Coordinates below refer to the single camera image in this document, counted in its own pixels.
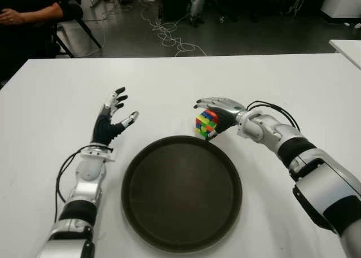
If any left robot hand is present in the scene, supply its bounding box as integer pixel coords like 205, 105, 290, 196
90, 86, 140, 146

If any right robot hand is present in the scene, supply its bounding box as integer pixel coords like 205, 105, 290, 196
193, 96, 246, 142

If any multicolour Rubik's cube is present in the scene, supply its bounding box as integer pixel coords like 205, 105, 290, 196
193, 109, 219, 141

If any dark brown round plate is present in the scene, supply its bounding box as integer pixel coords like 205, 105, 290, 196
121, 135, 243, 253

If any black chair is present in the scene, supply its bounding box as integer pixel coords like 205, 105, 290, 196
50, 0, 103, 58

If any white humanoid robot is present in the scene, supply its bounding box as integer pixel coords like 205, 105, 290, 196
189, 0, 206, 27

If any seated person in black shirt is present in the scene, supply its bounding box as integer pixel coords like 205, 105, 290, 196
0, 0, 85, 85

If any white side table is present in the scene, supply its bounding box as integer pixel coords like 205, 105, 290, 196
328, 39, 361, 71

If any white cabinet with black base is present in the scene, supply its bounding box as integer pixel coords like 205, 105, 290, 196
320, 0, 361, 24

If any white tangled floor cable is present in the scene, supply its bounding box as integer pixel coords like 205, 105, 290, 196
140, 6, 208, 58

